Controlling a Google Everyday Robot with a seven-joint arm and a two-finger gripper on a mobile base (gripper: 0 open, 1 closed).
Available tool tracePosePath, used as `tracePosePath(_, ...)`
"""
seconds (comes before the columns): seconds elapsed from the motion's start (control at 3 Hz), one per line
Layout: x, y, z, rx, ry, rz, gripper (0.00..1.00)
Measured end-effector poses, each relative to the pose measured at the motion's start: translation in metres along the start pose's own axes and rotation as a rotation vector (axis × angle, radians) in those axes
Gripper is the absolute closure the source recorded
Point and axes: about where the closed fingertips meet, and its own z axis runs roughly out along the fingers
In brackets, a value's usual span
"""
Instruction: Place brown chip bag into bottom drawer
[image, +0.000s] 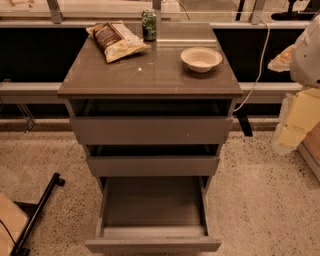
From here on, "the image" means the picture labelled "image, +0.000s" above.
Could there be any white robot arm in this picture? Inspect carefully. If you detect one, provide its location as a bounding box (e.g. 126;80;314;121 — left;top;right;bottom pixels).
268;15;320;155

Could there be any green soda can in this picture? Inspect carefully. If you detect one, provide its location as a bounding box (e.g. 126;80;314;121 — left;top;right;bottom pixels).
142;9;157;41

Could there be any grey drawer cabinet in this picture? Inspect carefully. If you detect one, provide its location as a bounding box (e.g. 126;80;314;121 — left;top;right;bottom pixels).
57;21;244;194

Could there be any cardboard box at right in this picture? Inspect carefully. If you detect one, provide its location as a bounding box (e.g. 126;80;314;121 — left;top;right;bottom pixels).
298;123;320;182

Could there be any grey metal railing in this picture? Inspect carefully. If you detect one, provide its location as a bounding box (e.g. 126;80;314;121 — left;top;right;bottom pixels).
0;82;302;104

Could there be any white cable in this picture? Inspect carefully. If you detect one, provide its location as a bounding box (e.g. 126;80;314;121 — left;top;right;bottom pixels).
233;20;271;113

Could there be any grey open bottom drawer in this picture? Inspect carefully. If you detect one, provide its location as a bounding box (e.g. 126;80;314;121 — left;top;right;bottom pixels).
85;176;221;253

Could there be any grey middle drawer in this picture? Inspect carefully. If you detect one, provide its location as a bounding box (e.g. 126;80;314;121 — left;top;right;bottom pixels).
87;144;219;177

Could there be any brown chip bag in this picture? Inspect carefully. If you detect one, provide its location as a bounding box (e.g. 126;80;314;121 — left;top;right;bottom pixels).
86;21;151;63

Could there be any black metal stand leg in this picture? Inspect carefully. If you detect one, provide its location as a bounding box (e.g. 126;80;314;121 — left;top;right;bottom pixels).
10;173;65;256

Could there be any cardboard sheet at left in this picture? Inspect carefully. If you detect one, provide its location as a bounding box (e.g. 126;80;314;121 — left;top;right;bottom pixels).
0;192;29;256

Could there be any white paper bowl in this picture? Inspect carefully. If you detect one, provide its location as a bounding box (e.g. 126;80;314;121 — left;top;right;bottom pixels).
181;47;223;73

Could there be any grey top drawer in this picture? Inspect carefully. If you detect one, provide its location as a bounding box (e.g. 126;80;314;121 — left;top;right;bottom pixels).
67;99;232;145

